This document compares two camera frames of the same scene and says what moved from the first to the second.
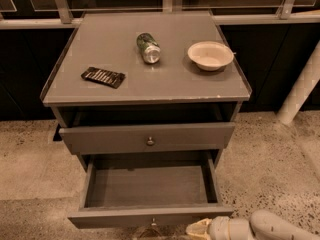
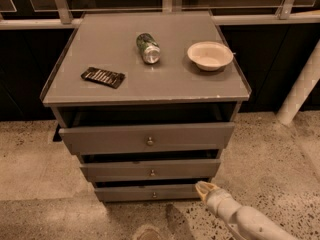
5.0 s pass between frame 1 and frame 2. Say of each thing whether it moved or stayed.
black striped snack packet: stayed
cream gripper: moved
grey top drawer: stayed
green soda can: stayed
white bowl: stayed
